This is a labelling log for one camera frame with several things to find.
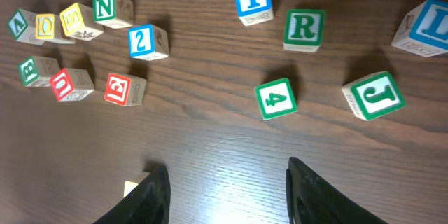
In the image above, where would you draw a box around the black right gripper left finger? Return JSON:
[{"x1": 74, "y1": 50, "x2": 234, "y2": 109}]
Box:
[{"x1": 94, "y1": 164, "x2": 171, "y2": 224}]

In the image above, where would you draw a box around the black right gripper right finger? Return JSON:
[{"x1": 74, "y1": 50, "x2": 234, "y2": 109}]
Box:
[{"x1": 286, "y1": 157, "x2": 386, "y2": 224}]

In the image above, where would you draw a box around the yellow C block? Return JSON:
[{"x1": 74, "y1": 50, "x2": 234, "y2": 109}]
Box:
[{"x1": 123, "y1": 171, "x2": 151, "y2": 197}]

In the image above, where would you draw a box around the green R block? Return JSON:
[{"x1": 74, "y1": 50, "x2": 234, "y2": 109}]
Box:
[{"x1": 283, "y1": 9, "x2": 326, "y2": 53}]

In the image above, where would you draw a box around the green 4 block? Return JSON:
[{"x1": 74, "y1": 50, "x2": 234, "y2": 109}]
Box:
[{"x1": 255, "y1": 78, "x2": 298, "y2": 120}]

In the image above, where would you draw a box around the red E block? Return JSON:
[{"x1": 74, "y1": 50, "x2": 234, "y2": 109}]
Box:
[{"x1": 104, "y1": 73, "x2": 147, "y2": 106}]

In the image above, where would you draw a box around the green J block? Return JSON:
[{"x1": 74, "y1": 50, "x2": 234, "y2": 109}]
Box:
[{"x1": 342, "y1": 71, "x2": 407, "y2": 121}]

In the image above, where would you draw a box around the red U block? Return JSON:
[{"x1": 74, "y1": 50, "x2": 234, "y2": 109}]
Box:
[{"x1": 50, "y1": 68, "x2": 95, "y2": 102}]

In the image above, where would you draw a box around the blue 2 block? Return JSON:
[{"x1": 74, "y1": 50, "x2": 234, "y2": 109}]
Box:
[{"x1": 127, "y1": 24, "x2": 169, "y2": 61}]

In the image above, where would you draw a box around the green B block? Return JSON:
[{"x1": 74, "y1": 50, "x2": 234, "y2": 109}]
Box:
[{"x1": 17, "y1": 56, "x2": 61, "y2": 88}]

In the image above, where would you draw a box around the yellow S block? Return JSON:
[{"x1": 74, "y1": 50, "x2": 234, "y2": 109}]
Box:
[{"x1": 59, "y1": 3, "x2": 104, "y2": 41}]

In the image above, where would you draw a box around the green N block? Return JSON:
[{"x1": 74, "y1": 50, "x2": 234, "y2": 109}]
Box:
[{"x1": 92, "y1": 0, "x2": 134, "y2": 29}]

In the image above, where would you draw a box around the blue L block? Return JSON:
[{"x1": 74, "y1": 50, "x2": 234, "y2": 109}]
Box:
[{"x1": 391, "y1": 0, "x2": 447, "y2": 57}]

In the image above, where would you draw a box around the yellow O block left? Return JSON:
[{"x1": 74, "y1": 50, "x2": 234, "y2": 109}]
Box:
[{"x1": 35, "y1": 13, "x2": 76, "y2": 44}]

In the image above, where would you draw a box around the blue T block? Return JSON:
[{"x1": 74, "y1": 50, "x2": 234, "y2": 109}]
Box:
[{"x1": 235, "y1": 0, "x2": 274, "y2": 26}]

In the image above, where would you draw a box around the green V block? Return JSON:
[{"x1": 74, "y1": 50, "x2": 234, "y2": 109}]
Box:
[{"x1": 7, "y1": 8, "x2": 45, "y2": 46}]

